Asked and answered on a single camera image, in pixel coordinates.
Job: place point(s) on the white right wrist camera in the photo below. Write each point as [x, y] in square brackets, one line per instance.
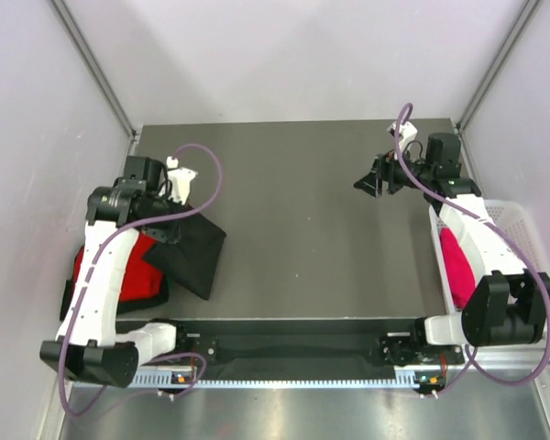
[407, 133]

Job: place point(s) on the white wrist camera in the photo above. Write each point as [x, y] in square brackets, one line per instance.
[407, 133]
[178, 181]

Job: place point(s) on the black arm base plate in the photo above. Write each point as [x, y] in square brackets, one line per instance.
[378, 341]

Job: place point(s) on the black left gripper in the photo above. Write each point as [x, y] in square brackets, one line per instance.
[168, 235]

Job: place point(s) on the aluminium frame post right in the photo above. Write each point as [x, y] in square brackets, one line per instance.
[512, 36]

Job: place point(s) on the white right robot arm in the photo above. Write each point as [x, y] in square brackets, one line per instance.
[508, 298]

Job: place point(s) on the aluminium frame post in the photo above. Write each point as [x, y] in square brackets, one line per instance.
[512, 36]
[92, 65]

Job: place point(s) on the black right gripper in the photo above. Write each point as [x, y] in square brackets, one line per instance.
[371, 183]

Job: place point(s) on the white perforated plastic basket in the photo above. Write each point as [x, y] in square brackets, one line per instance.
[513, 220]

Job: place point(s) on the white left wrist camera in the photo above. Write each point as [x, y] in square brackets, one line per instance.
[178, 181]

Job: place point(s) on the pink t shirt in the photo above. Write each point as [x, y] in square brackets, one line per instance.
[460, 277]

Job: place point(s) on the aluminium frame post left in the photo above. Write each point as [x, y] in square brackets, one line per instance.
[92, 65]

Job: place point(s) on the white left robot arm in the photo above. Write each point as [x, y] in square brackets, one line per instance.
[109, 240]

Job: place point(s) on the red folded t shirt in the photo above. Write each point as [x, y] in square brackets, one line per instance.
[143, 285]

